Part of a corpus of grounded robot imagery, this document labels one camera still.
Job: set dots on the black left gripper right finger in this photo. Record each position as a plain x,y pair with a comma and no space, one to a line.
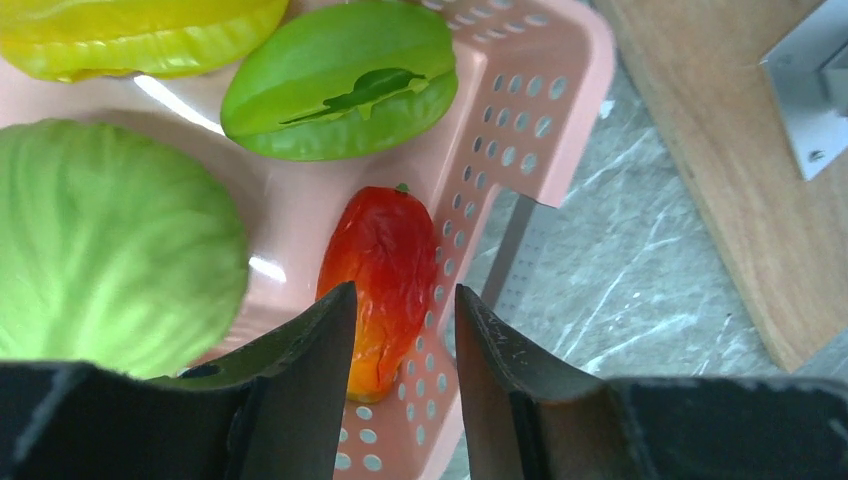
529,415

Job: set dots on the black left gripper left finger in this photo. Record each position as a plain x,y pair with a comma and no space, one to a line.
271,409

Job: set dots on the orange red pepper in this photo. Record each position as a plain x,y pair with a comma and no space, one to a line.
385,244

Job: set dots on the green star fruit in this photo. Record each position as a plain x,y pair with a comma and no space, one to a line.
343,81

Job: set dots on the pink plastic basket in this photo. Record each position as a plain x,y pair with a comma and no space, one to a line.
532,75

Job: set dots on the yellow mango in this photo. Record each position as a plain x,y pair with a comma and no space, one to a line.
70,41

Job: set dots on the green cabbage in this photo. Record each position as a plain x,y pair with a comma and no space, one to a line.
115,249

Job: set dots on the wooden board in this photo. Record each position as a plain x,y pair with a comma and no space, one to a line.
783,239

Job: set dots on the metal mounting bracket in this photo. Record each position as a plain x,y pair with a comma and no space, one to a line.
807,70

